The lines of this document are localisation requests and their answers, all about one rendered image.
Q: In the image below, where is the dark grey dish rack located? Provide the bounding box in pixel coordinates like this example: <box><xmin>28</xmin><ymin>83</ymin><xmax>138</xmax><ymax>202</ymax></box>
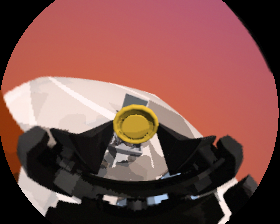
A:
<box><xmin>106</xmin><ymin>93</ymin><xmax>149</xmax><ymax>157</ymax></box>

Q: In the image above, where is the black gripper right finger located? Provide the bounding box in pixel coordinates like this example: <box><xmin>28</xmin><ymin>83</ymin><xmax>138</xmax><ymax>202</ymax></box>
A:
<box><xmin>156</xmin><ymin>123</ymin><xmax>216</xmax><ymax>176</ymax></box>

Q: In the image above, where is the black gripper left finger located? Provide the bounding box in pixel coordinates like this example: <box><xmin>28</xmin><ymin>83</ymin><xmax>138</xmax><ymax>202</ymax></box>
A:
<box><xmin>50</xmin><ymin>121</ymin><xmax>114</xmax><ymax>174</ymax></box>

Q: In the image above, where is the gold round plate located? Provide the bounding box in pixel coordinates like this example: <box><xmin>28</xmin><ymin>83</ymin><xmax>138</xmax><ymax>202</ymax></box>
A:
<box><xmin>112</xmin><ymin>104</ymin><xmax>159</xmax><ymax>143</ymax></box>

